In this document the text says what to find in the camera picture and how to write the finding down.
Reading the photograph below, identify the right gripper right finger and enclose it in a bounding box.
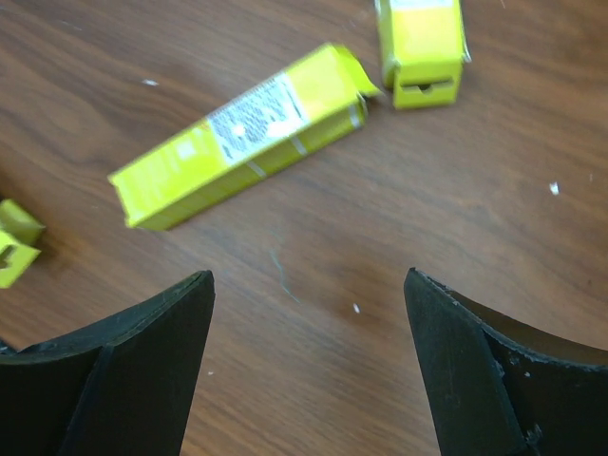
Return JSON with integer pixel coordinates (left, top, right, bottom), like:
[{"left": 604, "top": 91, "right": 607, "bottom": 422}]
[{"left": 404, "top": 268, "right": 607, "bottom": 455}]

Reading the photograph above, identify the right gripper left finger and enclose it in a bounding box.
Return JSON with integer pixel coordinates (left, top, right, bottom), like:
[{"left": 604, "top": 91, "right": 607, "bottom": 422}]
[{"left": 1, "top": 271, "right": 215, "bottom": 455}]

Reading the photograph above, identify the yellow toothpaste box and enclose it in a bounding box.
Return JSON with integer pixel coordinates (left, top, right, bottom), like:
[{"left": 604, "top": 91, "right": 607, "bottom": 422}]
[
  {"left": 108, "top": 44, "right": 381, "bottom": 231},
  {"left": 1, "top": 198, "right": 46, "bottom": 289},
  {"left": 375, "top": 0, "right": 470, "bottom": 109}
]

